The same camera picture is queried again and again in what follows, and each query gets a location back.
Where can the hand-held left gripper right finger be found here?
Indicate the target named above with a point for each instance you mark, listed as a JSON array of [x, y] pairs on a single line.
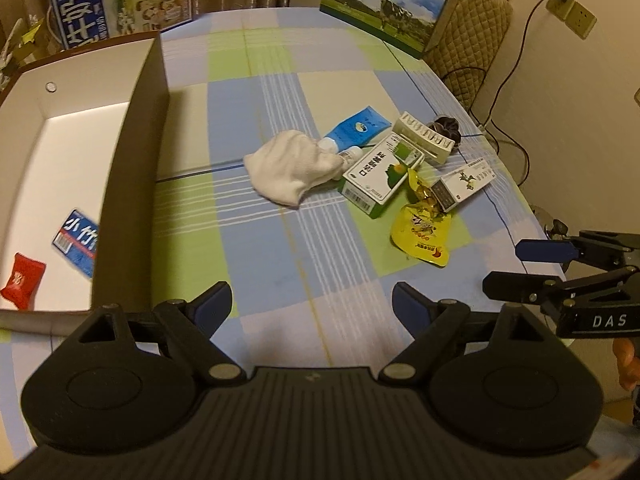
[[410, 306]]

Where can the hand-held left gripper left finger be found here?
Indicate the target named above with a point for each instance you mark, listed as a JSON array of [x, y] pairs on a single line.
[[215, 306]]

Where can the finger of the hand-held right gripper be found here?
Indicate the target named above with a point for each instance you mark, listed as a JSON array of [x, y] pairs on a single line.
[[520, 285], [542, 251]]

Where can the yellow snack pouch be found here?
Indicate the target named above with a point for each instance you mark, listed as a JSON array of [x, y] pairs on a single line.
[[422, 235]]

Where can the small white medicine box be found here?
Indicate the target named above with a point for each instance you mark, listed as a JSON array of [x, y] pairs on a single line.
[[465, 180]]

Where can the green white medicine box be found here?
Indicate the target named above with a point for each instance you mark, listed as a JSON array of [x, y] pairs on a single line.
[[375, 175]]

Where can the brown cardboard box white inside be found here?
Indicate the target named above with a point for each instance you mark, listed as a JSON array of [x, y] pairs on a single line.
[[135, 170]]

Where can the white cloth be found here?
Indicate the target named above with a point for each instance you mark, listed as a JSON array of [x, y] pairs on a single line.
[[290, 165]]

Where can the small white bottle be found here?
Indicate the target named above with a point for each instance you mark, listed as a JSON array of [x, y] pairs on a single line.
[[350, 155]]

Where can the white slotted plastic holder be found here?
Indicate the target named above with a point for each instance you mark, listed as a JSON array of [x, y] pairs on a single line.
[[425, 137]]

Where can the person's right hand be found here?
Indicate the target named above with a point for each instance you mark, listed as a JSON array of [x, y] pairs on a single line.
[[627, 365]]

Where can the blue white packet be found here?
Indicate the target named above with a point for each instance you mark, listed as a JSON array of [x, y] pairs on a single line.
[[75, 242]]

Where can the dark hair scrunchie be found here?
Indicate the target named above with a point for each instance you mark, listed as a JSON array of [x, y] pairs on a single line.
[[446, 127]]

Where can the blue cream tube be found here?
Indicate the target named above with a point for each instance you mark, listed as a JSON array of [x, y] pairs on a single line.
[[357, 127]]

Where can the red candy packet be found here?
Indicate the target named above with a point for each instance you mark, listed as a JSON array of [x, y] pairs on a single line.
[[20, 282]]

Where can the beige quilted chair cover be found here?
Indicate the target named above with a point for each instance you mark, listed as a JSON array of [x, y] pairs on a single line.
[[475, 35]]

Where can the checkered tablecloth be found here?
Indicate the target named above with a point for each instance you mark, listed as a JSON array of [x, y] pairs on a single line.
[[300, 85]]

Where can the green cow print milk box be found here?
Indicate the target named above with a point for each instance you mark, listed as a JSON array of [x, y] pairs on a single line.
[[390, 5]]

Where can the blue milk carton box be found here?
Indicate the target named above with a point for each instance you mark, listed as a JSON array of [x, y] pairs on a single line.
[[90, 5]]

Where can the wall socket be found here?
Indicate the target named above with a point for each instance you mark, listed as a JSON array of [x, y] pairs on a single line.
[[575, 12]]

